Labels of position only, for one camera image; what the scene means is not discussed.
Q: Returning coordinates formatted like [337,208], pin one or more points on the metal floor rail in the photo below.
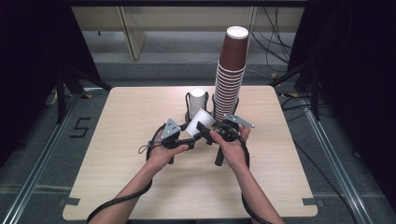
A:
[336,158]
[34,177]

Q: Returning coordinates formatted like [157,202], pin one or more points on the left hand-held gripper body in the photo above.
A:
[169,130]

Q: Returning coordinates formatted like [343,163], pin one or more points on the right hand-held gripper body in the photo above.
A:
[229,133]

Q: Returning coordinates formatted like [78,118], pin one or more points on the black tripod stand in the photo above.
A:
[62,93]
[314,93]

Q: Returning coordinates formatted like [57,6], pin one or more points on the yellow tape piece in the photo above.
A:
[87,96]
[292,94]

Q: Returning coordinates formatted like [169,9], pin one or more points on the beige wooden shelf unit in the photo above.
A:
[132,34]

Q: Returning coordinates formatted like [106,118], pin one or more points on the dark brown double cup holder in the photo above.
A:
[187,102]

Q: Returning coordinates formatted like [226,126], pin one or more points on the person's left hand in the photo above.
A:
[158,157]

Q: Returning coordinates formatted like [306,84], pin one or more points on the dark curtain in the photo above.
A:
[31,62]
[358,77]

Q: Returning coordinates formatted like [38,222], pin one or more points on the white paper cup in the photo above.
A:
[200,119]
[197,99]

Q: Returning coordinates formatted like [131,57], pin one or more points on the stack of brown paper cups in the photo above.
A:
[227,99]

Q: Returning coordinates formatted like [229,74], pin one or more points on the person's right hand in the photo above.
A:
[236,154]

